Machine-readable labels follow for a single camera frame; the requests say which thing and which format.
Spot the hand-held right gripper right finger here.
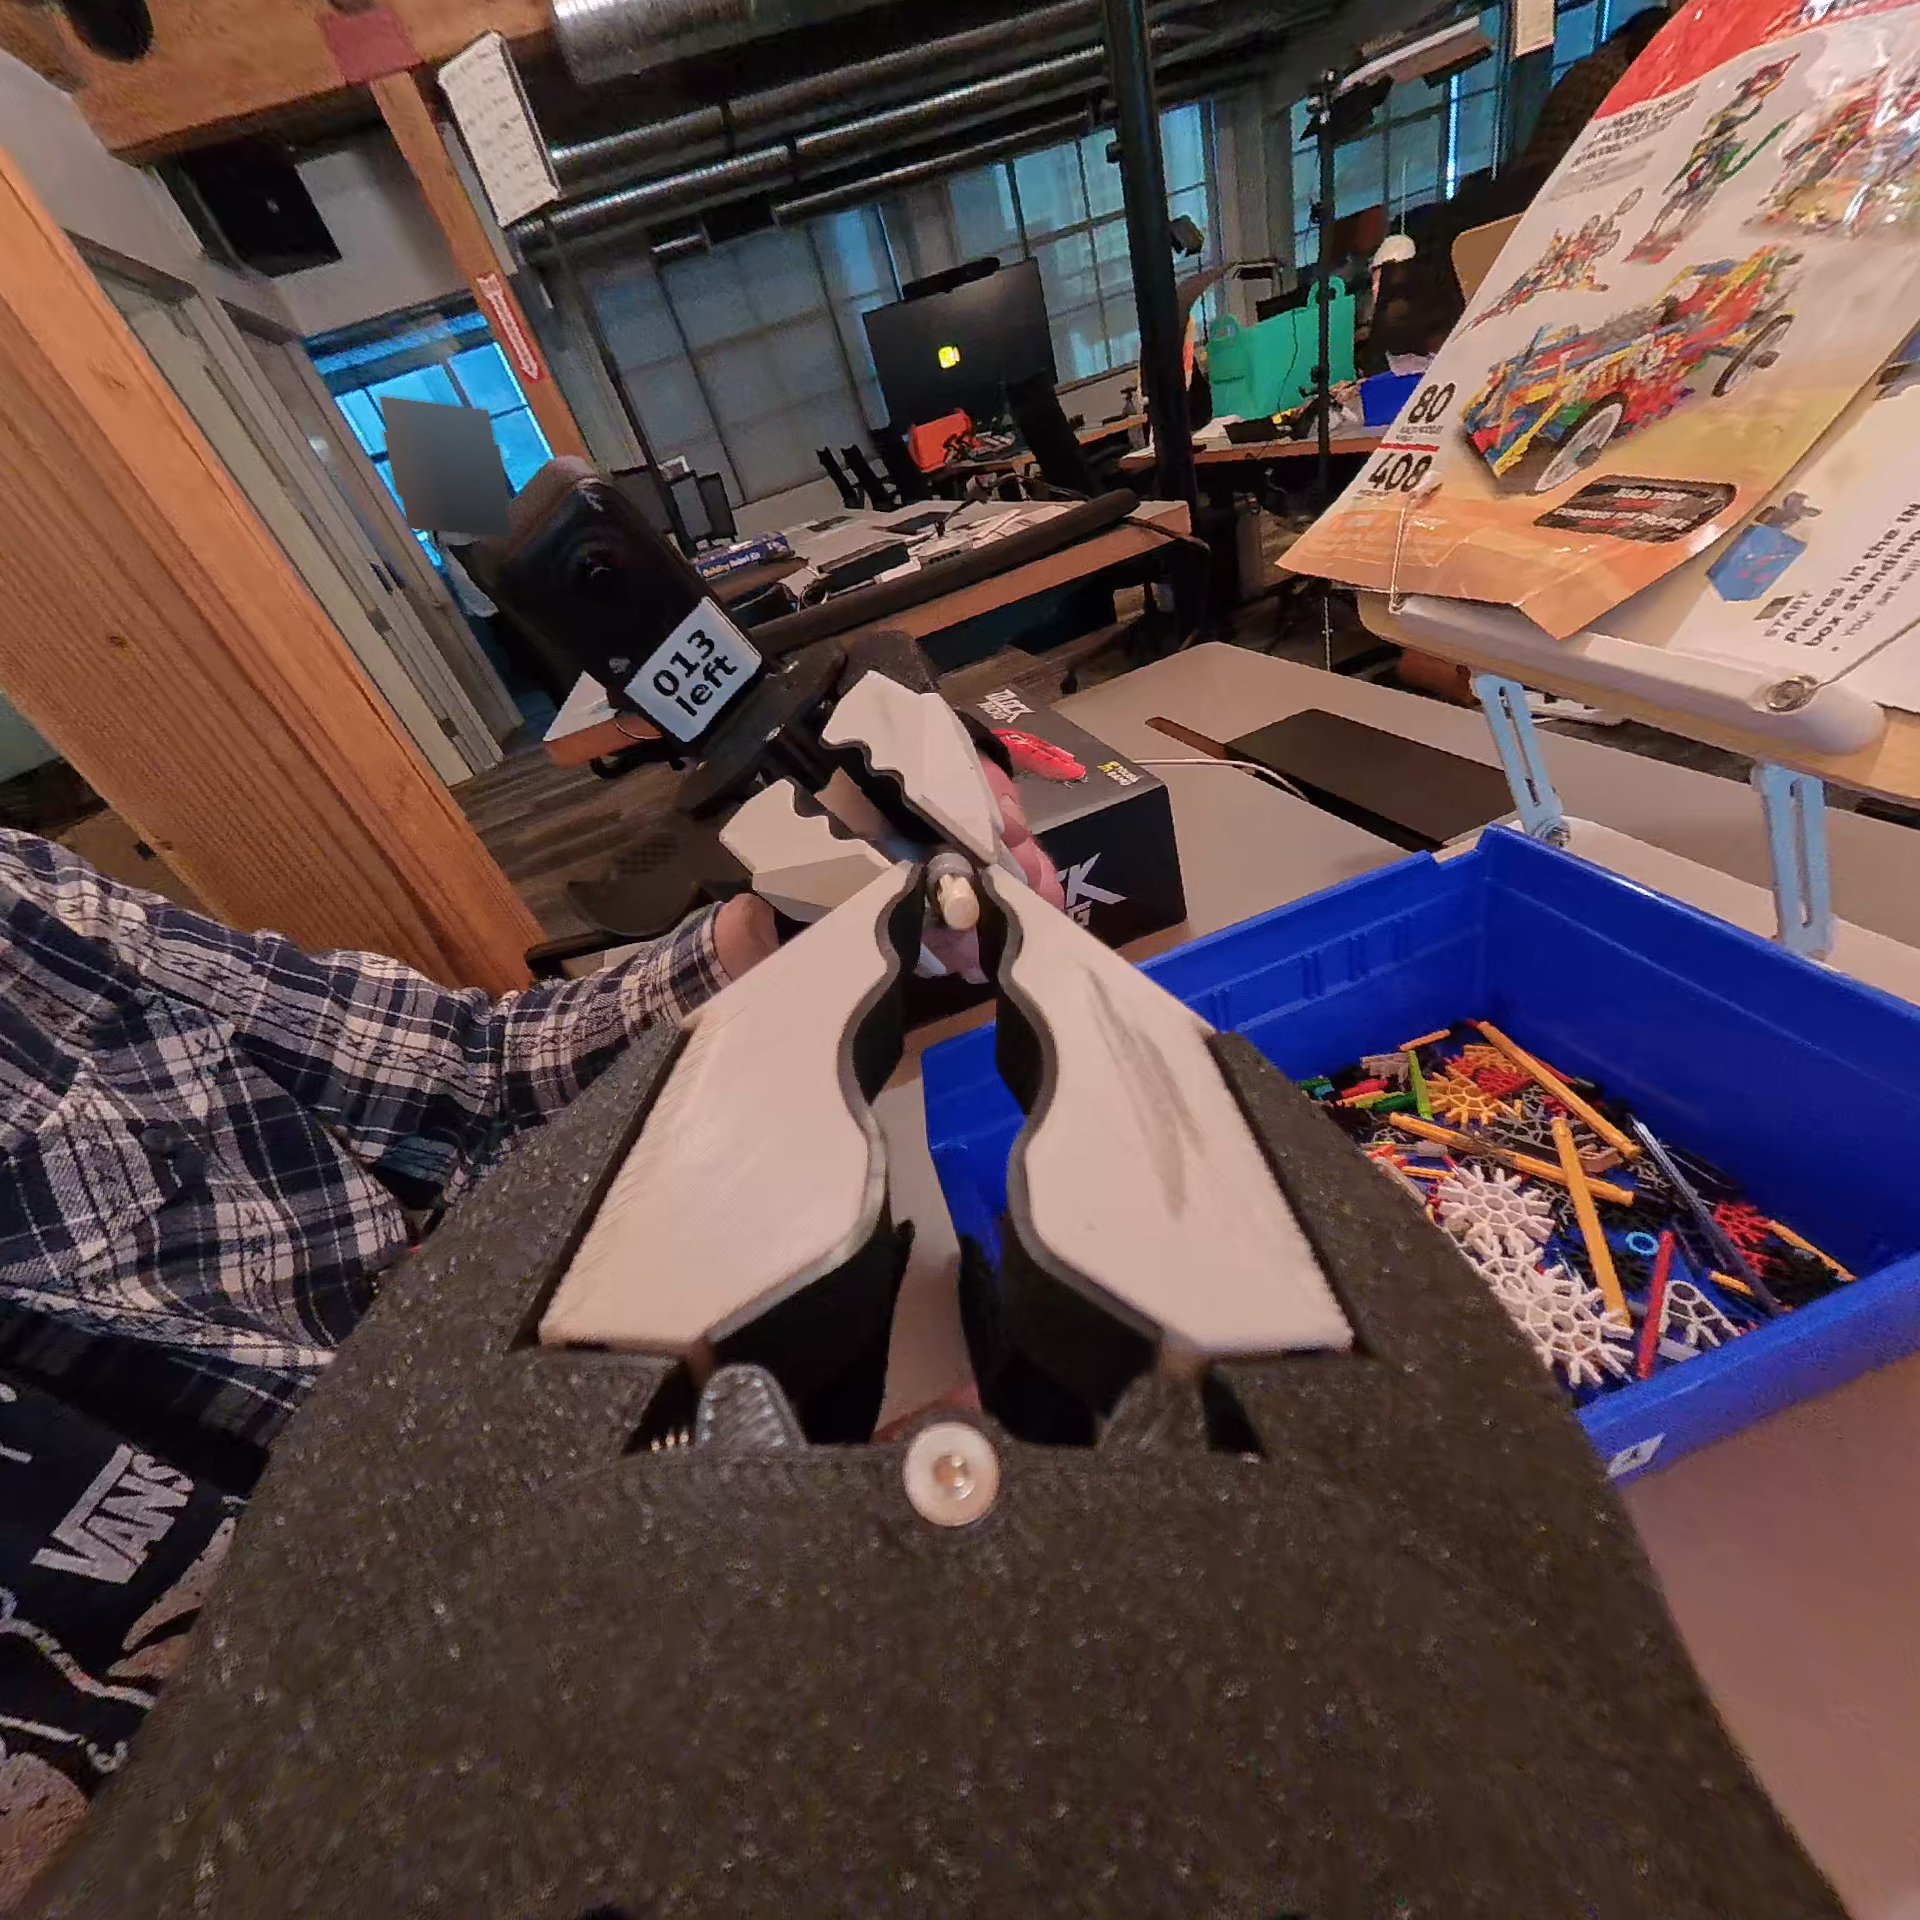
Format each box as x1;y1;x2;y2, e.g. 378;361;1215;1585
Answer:
986;872;1359;1412

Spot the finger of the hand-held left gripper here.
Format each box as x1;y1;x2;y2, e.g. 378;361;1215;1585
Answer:
722;786;918;928
827;665;1022;874

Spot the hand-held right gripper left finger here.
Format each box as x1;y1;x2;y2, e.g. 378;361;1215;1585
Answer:
541;865;928;1412

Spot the pile of colourful toy pieces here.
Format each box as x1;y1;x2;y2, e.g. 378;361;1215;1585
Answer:
1307;1023;1853;1387

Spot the blue plastic bin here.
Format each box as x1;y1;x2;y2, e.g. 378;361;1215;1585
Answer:
925;834;1920;1482

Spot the person's left forearm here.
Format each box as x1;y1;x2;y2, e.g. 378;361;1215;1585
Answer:
0;826;737;1412

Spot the long wooden desk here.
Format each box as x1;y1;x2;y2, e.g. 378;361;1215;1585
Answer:
547;497;1201;769

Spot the black cardboard box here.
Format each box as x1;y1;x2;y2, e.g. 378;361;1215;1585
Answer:
947;676;1189;952

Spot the orange wooden column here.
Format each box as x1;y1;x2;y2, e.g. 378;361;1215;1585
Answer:
364;69;591;457

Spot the black computer monitor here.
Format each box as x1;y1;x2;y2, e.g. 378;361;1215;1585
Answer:
865;255;1062;441

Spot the black flat pad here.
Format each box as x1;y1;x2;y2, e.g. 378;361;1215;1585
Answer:
1154;711;1517;857

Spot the black metal pole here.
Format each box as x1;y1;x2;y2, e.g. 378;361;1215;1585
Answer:
1099;0;1201;518

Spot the toy set packaging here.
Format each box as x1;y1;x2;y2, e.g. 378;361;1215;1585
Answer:
1284;0;1920;636

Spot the building instruction sheet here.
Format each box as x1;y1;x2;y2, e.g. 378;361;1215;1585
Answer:
1645;376;1920;723

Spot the wooden post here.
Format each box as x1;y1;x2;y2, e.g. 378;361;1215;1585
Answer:
0;150;541;993

